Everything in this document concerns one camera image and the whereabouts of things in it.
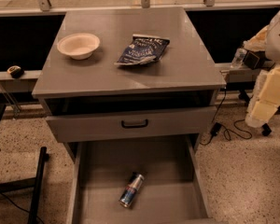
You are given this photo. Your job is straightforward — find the clear water bottle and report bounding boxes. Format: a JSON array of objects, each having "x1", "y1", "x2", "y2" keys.
[{"x1": 231, "y1": 48, "x2": 247, "y2": 68}]

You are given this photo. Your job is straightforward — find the black stand left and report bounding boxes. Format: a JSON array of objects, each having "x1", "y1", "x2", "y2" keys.
[{"x1": 0, "y1": 147, "x2": 49, "y2": 224}]

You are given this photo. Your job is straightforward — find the white paper bowl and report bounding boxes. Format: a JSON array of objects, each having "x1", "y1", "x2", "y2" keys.
[{"x1": 57, "y1": 33, "x2": 100, "y2": 60}]

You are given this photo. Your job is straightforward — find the black power adapter cable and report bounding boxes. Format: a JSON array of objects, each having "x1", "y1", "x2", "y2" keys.
[{"x1": 199, "y1": 91, "x2": 253, "y2": 147}]

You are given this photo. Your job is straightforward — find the black tape measure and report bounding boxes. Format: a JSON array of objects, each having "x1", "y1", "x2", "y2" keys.
[{"x1": 7, "y1": 65, "x2": 24, "y2": 78}]

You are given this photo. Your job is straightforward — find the blue chips bag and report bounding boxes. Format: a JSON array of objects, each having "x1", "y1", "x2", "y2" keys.
[{"x1": 114, "y1": 34, "x2": 170, "y2": 65}]

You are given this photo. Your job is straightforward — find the redbull can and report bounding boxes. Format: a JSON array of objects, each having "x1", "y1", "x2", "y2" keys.
[{"x1": 119, "y1": 172, "x2": 145, "y2": 208}]

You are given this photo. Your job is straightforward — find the small black box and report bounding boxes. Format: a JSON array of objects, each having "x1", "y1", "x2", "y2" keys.
[{"x1": 244, "y1": 51, "x2": 266, "y2": 70}]

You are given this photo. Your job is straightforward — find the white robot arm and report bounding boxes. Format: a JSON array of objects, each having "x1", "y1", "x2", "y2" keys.
[{"x1": 244, "y1": 10, "x2": 280, "y2": 128}]

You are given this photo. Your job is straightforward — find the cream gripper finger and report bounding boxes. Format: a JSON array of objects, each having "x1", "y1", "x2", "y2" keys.
[{"x1": 252, "y1": 64, "x2": 280, "y2": 122}]

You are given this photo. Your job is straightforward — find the black table leg right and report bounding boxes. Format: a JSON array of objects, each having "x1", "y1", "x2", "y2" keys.
[{"x1": 238, "y1": 90, "x2": 273, "y2": 136}]

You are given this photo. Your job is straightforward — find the grey drawer cabinet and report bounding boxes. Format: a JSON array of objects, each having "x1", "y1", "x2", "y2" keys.
[{"x1": 31, "y1": 7, "x2": 227, "y2": 154}]

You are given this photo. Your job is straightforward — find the grey open middle drawer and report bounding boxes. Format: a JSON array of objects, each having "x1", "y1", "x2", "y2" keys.
[{"x1": 66, "y1": 135, "x2": 218, "y2": 224}]

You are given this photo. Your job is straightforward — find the grey top drawer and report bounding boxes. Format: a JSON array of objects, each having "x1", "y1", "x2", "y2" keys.
[{"x1": 47, "y1": 106, "x2": 216, "y2": 143}]

